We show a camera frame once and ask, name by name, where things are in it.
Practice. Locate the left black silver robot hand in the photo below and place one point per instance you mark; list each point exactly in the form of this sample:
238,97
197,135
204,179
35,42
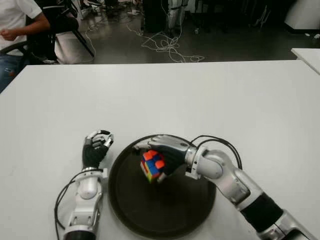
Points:
93,155

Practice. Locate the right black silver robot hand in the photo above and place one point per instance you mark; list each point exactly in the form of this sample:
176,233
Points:
172,152

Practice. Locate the multicoloured Rubik's cube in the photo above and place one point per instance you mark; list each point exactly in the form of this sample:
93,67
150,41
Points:
150,165

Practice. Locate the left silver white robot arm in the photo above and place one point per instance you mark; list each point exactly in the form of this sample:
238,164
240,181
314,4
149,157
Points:
87,186

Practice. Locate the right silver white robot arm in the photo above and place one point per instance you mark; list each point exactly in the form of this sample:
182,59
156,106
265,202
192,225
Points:
225,175

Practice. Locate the dark brown round plate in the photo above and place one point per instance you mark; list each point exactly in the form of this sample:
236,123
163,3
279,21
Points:
162,210

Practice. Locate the black office armchair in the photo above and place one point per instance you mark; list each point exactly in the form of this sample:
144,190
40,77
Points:
35,52

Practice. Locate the black metal-legged chair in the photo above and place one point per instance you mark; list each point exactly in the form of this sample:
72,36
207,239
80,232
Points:
65,23

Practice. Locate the silver humanoid robot legs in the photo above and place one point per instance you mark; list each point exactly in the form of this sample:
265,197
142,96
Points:
172,17

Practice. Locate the black floor cabinet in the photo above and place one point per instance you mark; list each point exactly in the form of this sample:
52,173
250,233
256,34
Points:
155,15

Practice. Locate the black sneaker with white sole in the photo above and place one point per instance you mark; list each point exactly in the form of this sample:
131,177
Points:
93,2

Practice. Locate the seated person in white shirt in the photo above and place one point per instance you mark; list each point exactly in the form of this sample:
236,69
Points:
15,15

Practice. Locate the white side table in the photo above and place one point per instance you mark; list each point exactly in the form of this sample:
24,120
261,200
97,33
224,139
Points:
310,58

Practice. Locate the white paper scrap on floor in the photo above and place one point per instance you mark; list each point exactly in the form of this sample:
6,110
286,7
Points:
317,36

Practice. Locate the white cabinet with black base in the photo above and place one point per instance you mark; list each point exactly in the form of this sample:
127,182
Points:
305,15

